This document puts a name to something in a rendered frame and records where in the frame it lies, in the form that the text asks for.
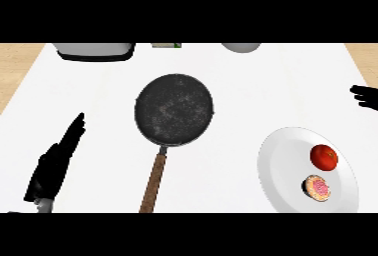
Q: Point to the red tomato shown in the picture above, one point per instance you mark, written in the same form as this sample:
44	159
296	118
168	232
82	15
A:
324	157

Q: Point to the white and black appliance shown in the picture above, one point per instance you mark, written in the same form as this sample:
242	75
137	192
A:
94	50

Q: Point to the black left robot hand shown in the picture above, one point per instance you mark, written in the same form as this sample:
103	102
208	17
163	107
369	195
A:
53	166

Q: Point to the green and white box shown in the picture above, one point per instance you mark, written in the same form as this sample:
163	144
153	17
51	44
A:
166	45

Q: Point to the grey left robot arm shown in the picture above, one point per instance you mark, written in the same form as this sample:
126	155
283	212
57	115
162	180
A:
45	205

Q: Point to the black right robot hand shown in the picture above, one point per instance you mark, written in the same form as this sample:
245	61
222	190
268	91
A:
369	97

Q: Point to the grey round bowl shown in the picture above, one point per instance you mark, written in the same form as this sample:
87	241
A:
242	47

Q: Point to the white plate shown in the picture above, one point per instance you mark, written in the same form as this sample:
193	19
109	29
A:
290	166

